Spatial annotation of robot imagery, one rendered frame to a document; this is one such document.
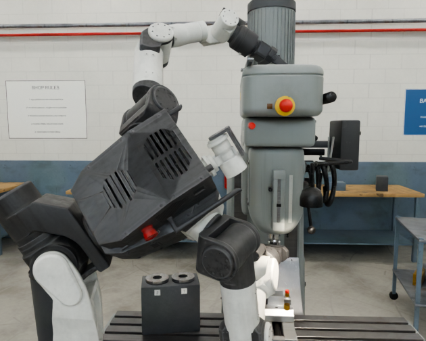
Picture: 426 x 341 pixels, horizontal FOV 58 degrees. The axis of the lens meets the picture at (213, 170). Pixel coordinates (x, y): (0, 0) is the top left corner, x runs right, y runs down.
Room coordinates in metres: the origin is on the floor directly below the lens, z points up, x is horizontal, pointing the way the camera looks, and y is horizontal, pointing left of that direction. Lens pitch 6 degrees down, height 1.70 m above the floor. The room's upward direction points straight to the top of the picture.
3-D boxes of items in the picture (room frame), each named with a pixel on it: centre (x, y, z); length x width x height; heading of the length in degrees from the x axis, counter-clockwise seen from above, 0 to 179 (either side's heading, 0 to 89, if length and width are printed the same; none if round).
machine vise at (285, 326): (1.40, -0.24, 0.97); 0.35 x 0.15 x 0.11; 175
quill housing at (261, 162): (1.44, -0.23, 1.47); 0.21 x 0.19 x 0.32; 87
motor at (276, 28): (1.68, -0.24, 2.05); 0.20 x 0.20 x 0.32
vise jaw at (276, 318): (1.37, -0.24, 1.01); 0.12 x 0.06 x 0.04; 85
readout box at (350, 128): (1.71, -0.58, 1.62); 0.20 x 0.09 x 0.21; 177
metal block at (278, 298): (1.43, -0.24, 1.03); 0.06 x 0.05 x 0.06; 85
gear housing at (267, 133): (1.47, -0.23, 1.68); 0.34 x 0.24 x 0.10; 177
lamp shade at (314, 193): (1.21, -0.31, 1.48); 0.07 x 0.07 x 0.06
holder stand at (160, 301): (1.45, 0.17, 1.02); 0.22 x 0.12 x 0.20; 98
